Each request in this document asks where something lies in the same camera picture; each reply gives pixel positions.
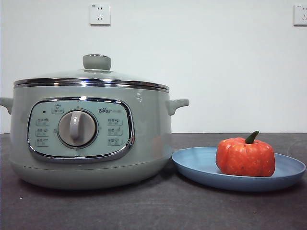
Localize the glass lid with green knob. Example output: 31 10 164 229
13 54 170 92

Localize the orange pumpkin with green stem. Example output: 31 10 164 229
215 130 276 177

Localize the pale green electric steamer pot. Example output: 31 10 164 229
0 83 190 191

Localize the blue round plate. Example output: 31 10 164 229
171 146 307 192

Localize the white wall socket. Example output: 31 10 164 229
293 4 307 26
90 3 112 26

